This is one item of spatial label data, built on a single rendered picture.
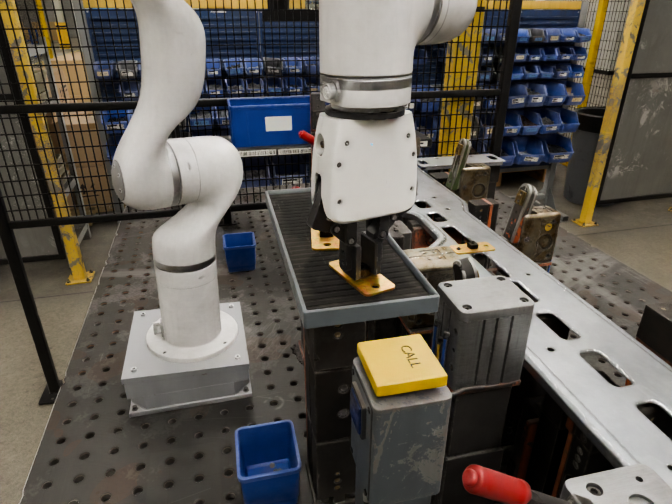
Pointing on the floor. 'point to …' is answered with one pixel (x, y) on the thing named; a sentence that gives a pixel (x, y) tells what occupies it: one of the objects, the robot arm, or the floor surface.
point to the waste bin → (583, 153)
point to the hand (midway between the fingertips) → (360, 255)
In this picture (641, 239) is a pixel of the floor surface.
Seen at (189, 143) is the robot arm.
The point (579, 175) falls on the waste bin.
